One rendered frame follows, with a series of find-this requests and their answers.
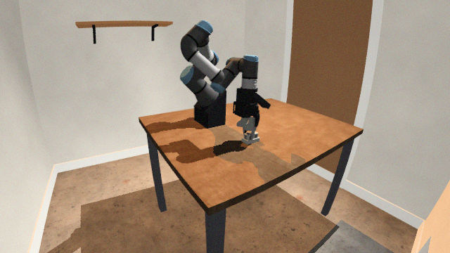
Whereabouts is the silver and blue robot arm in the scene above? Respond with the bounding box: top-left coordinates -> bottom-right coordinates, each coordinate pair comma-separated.
180,20 -> 259,107

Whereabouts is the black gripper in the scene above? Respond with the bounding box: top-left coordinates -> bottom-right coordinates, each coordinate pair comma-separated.
233,87 -> 259,139

